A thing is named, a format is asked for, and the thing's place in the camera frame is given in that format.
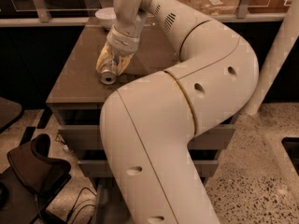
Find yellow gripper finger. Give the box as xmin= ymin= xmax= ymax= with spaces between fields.
xmin=117 ymin=54 xmax=133 ymax=76
xmin=96 ymin=42 xmax=113 ymax=74

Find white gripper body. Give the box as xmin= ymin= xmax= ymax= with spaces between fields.
xmin=107 ymin=26 xmax=139 ymax=57

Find silver blue redbull can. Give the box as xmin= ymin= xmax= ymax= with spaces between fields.
xmin=99 ymin=60 xmax=118 ymax=85

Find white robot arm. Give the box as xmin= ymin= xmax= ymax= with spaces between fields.
xmin=100 ymin=0 xmax=259 ymax=224

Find grey drawer cabinet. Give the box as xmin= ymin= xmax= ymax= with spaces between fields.
xmin=45 ymin=15 xmax=248 ymax=224

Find grey top drawer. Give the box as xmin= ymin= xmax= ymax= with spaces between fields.
xmin=57 ymin=108 xmax=236 ymax=151

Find grey middle drawer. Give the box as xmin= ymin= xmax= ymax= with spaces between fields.
xmin=78 ymin=149 xmax=219 ymax=178

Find white ceramic bowl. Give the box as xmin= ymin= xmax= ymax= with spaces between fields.
xmin=95 ymin=7 xmax=116 ymax=30

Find dark round table edge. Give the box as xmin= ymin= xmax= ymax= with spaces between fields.
xmin=0 ymin=97 xmax=23 ymax=133

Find dark brown chair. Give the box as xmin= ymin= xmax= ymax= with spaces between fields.
xmin=0 ymin=133 xmax=71 ymax=224

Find black floor cable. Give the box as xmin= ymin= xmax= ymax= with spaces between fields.
xmin=65 ymin=187 xmax=97 ymax=224

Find white diagonal post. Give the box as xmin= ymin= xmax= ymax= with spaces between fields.
xmin=243 ymin=0 xmax=299 ymax=116

